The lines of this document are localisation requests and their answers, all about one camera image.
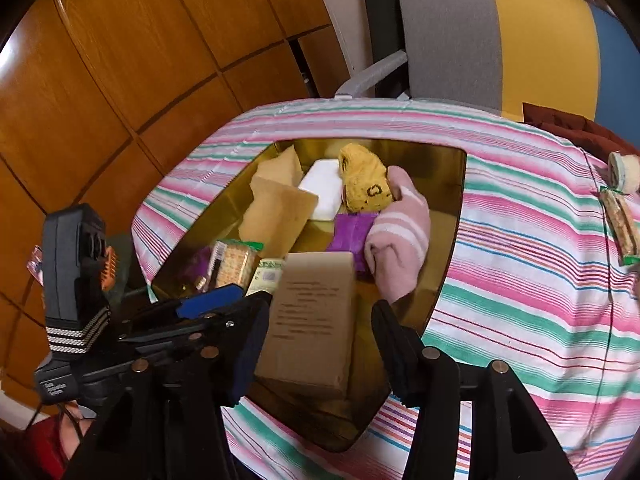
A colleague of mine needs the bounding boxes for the grey yellow blue chair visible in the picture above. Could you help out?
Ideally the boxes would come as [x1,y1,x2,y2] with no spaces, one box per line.
[335,0,640,126]

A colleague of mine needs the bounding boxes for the snack bar packet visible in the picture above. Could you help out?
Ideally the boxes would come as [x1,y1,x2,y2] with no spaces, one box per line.
[600,187,640,267]

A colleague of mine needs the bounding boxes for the pink sock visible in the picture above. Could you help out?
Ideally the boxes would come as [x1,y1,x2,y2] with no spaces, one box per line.
[364,166,432,303]

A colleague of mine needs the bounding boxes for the green and white packet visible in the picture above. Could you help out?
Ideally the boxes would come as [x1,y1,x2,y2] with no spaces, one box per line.
[245,258,286,296]

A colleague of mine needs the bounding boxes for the cracker packet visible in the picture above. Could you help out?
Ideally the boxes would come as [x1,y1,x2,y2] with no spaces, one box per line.
[210,240,264,293]

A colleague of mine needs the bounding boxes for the purple cloth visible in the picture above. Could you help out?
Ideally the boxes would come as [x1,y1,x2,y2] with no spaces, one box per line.
[326,212,378,273]

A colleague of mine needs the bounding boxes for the coarse beige sponge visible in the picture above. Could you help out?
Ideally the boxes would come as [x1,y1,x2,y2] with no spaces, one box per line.
[239,177,320,258]

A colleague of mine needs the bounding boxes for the gold metal tin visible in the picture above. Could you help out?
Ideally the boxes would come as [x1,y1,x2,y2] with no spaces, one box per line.
[150,137,468,453]

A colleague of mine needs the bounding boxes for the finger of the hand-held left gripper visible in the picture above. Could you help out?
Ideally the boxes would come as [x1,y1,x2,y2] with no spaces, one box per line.
[100,296,271,378]
[122,284,247,335]

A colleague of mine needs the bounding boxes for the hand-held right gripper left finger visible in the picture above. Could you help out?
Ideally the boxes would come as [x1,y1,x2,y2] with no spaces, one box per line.
[62,296,273,480]

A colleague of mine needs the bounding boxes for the small colourful packet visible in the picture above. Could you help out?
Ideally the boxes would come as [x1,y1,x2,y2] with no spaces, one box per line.
[27,245,46,281]

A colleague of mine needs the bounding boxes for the white foam sponge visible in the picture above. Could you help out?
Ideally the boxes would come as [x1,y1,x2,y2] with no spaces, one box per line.
[298,158,346,222]

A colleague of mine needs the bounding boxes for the striped tablecloth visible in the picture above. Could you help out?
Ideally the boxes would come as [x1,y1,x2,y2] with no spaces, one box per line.
[131,97,640,480]

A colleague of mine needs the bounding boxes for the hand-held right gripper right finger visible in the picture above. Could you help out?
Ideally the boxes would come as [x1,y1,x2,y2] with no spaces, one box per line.
[371,300,578,480]

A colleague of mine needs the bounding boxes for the black padded panel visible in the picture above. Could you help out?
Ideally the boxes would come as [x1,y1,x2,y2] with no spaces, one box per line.
[358,0,408,98]

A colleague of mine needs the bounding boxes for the white rolled bandage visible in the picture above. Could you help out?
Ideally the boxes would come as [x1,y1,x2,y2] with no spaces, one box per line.
[608,152,640,193]

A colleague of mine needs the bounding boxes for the yellow sock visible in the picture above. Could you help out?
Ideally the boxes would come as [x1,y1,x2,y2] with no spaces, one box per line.
[337,143,396,214]

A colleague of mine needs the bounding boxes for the brown cardboard box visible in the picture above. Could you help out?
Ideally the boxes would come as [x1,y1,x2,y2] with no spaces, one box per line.
[255,251,358,401]

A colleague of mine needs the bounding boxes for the person's left forearm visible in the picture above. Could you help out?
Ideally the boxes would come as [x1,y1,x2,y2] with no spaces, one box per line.
[25,402,98,480]

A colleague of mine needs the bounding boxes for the wooden wardrobe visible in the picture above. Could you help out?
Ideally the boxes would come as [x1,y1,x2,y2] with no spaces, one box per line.
[0,0,351,421]

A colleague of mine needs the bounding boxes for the dark red cloth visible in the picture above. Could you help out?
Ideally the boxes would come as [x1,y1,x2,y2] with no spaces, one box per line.
[522,102,640,156]

